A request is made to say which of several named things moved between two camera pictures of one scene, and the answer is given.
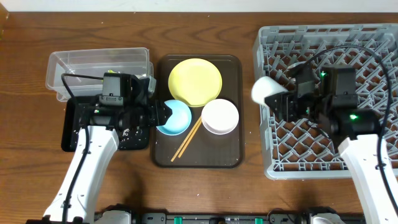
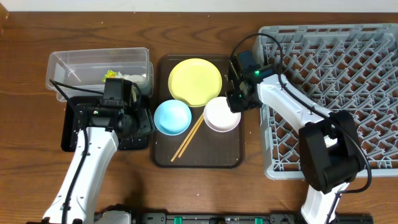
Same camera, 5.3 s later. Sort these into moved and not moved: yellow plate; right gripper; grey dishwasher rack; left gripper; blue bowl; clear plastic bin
Moved: right gripper; left gripper
Not moved: yellow plate; blue bowl; grey dishwasher rack; clear plastic bin
